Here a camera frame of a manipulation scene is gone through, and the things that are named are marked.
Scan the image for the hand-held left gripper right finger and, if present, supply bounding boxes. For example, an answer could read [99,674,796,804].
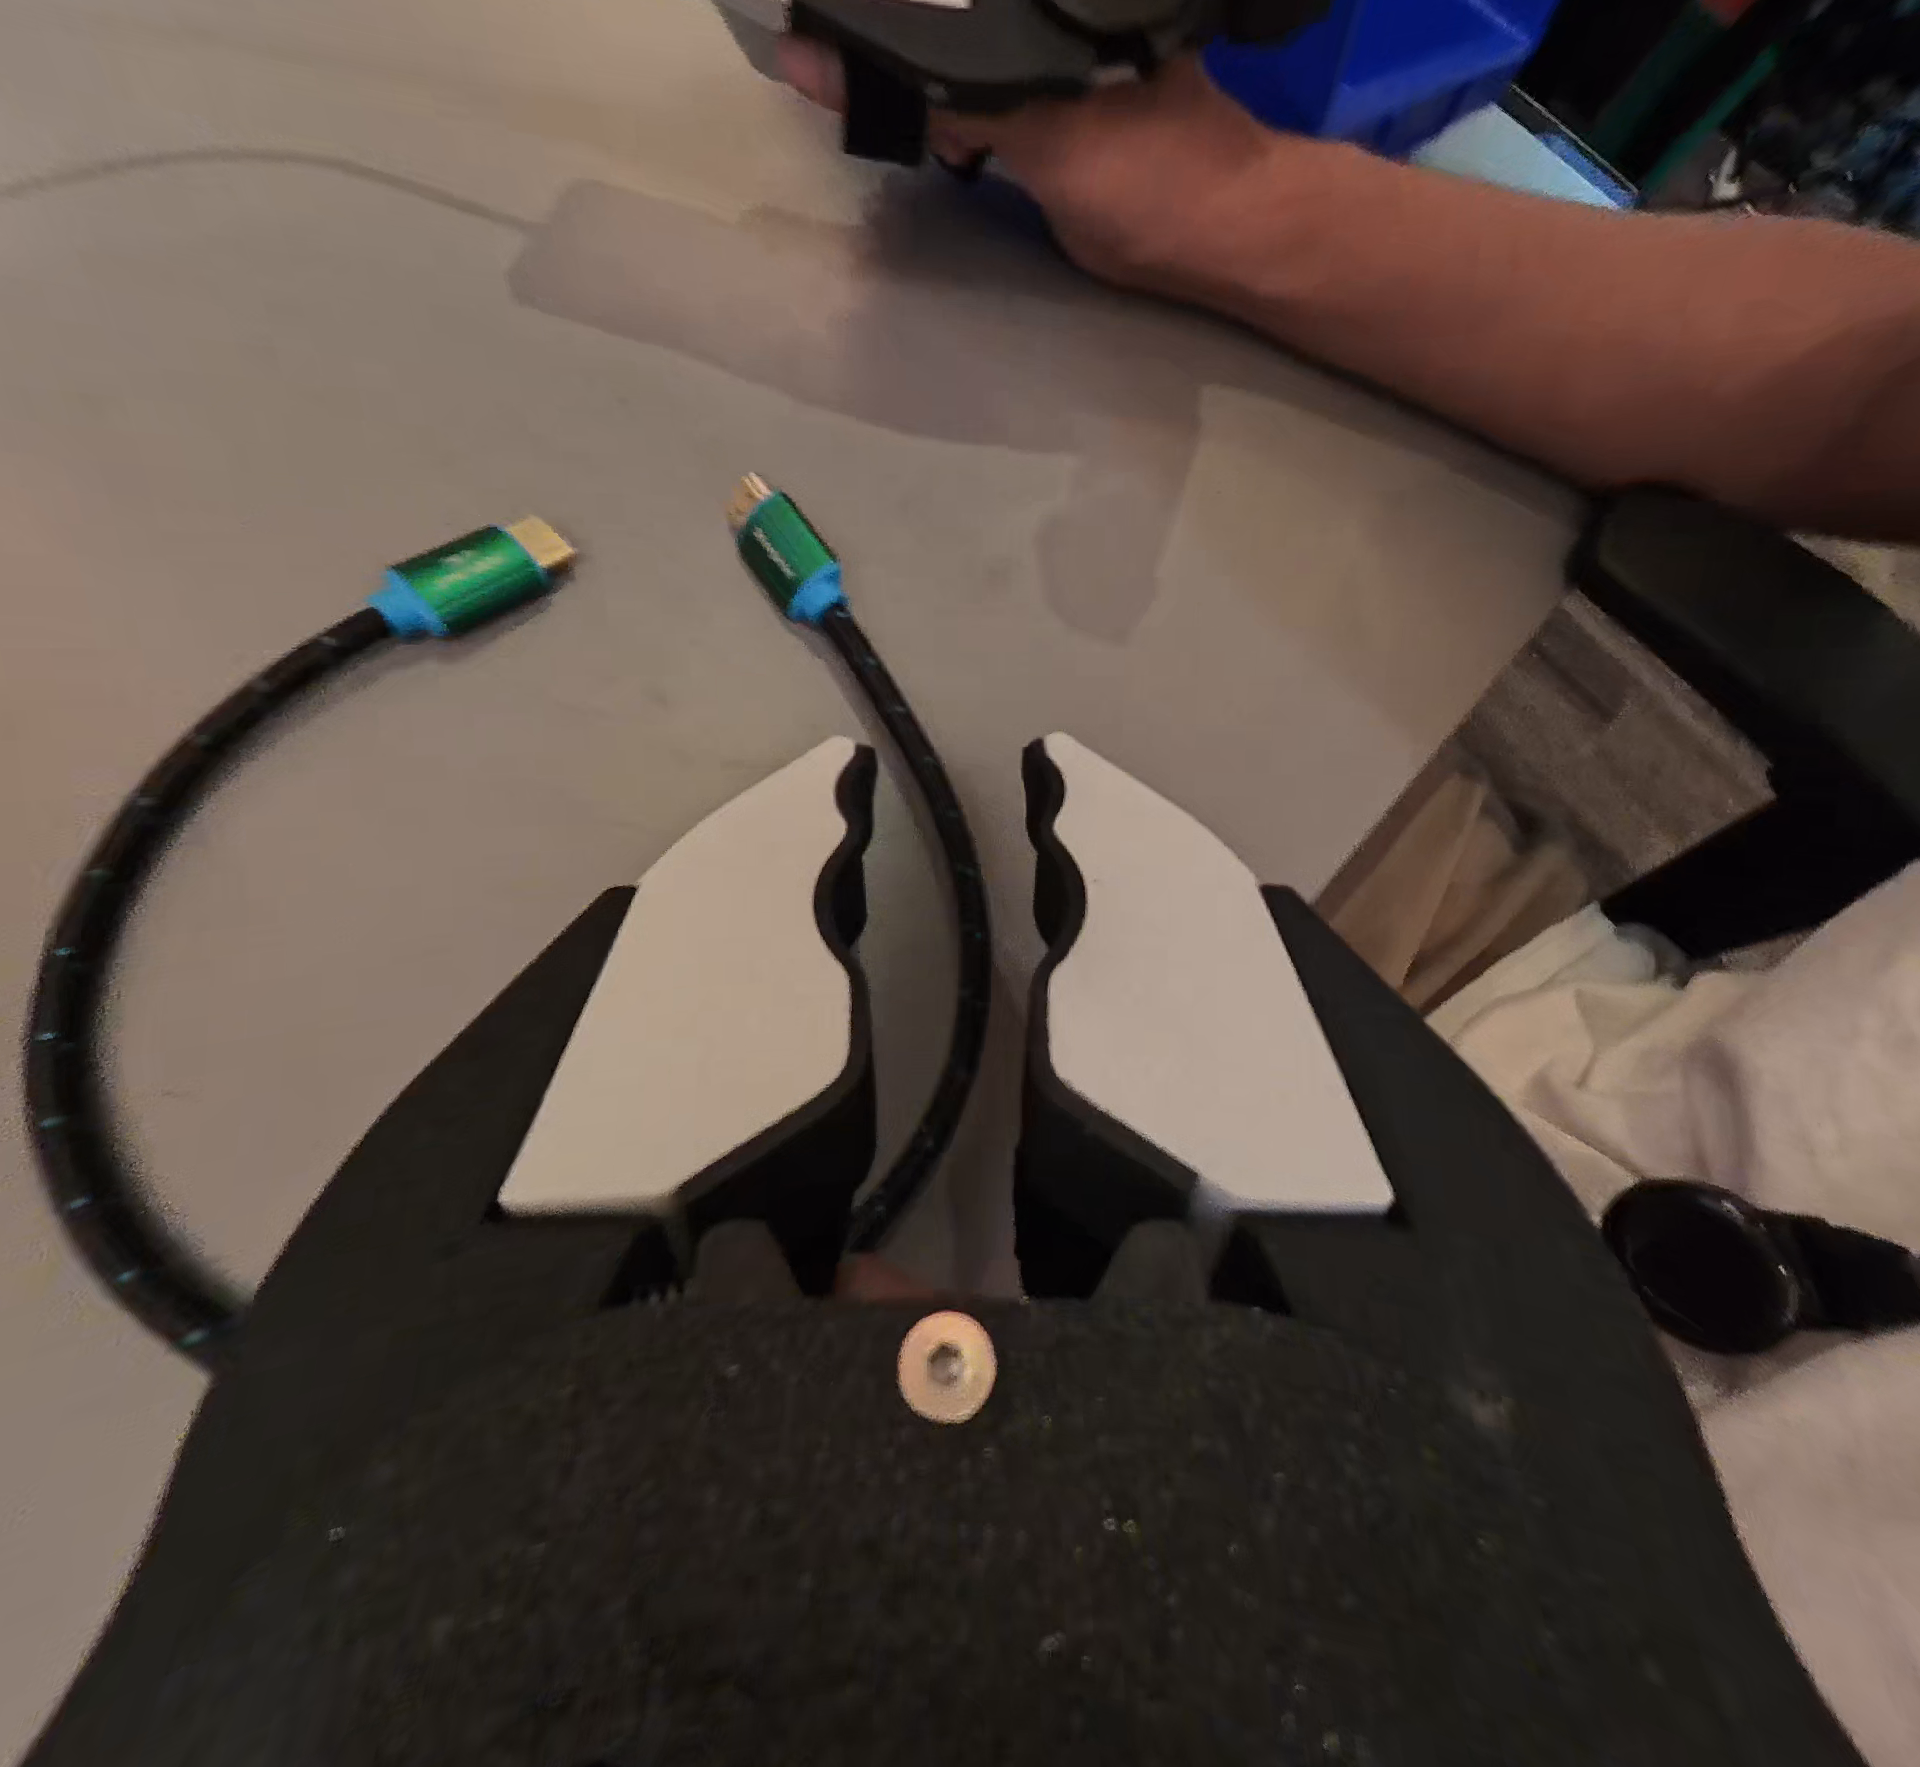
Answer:
[1015,729,1401,1300]

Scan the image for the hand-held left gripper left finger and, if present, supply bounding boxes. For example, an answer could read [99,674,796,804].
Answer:
[498,736,883,1300]

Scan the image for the black braided HDMI cable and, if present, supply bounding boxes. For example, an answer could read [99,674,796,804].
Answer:
[22,475,997,1369]

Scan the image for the person's right forearm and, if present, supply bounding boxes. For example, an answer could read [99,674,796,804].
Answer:
[1244,124,1920,545]

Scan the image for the grey desk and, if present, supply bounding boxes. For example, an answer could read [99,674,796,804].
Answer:
[0,0,1592,1369]

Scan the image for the person's right hand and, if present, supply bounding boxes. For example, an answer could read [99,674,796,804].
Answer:
[772,38,1308,292]

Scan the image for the black smartwatch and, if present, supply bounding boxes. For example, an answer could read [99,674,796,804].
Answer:
[1599,1177,1920,1359]

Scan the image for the person's white shirt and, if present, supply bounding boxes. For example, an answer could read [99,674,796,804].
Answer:
[1421,882,1920,1767]

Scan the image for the black chair armrest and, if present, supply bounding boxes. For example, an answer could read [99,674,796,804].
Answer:
[1569,485,1920,963]

